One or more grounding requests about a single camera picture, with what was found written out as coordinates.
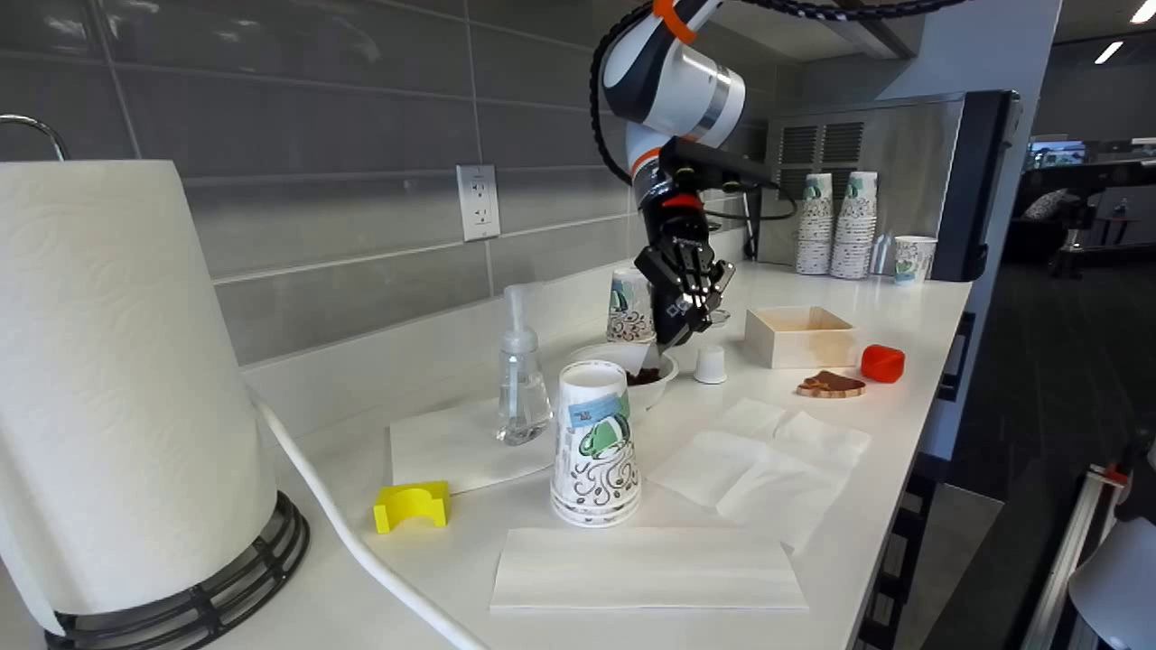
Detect clear glass bottle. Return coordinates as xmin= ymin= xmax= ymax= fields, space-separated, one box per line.
xmin=497 ymin=285 xmax=552 ymax=444

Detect single paper cup far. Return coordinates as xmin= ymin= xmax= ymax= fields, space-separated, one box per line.
xmin=891 ymin=236 xmax=936 ymax=280

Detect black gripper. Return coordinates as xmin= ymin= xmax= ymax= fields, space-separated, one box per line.
xmin=637 ymin=191 xmax=736 ymax=351

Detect white power cable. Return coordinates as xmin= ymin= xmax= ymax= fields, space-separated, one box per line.
xmin=245 ymin=399 xmax=483 ymax=650

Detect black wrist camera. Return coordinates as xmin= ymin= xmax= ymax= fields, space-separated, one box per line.
xmin=667 ymin=139 xmax=772 ymax=186

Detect long white napkin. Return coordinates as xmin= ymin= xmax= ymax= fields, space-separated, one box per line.
xmin=491 ymin=526 xmax=806 ymax=613

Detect patterned paper cup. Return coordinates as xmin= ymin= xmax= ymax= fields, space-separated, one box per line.
xmin=549 ymin=362 xmax=640 ymax=526

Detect folded white napkin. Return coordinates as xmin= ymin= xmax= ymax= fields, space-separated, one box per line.
xmin=652 ymin=399 xmax=872 ymax=552

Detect black paper towel holder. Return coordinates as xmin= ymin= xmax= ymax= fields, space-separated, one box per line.
xmin=42 ymin=495 xmax=312 ymax=650

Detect white wall outlet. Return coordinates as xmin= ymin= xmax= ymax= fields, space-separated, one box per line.
xmin=457 ymin=165 xmax=497 ymax=242

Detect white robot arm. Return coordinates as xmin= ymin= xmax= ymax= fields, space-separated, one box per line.
xmin=588 ymin=0 xmax=770 ymax=354

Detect white wooden box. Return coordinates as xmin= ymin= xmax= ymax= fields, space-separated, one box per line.
xmin=743 ymin=308 xmax=856 ymax=367

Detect tall paper cup stack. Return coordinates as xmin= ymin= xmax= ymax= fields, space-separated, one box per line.
xmin=794 ymin=174 xmax=835 ymax=274

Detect red plastic cup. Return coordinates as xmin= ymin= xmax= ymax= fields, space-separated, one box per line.
xmin=861 ymin=343 xmax=908 ymax=383

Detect stacked patterned paper cups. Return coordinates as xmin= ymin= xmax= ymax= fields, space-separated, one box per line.
xmin=608 ymin=266 xmax=654 ymax=339

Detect white bowl with coffee beans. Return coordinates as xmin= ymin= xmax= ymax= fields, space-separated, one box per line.
xmin=575 ymin=343 xmax=678 ymax=409

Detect yellow plastic block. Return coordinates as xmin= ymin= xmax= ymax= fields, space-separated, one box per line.
xmin=372 ymin=481 xmax=453 ymax=535

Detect small white pod cup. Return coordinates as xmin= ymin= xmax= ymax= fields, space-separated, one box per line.
xmin=693 ymin=343 xmax=726 ymax=387

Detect white paper towel roll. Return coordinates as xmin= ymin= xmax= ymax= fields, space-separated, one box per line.
xmin=0 ymin=160 xmax=275 ymax=628

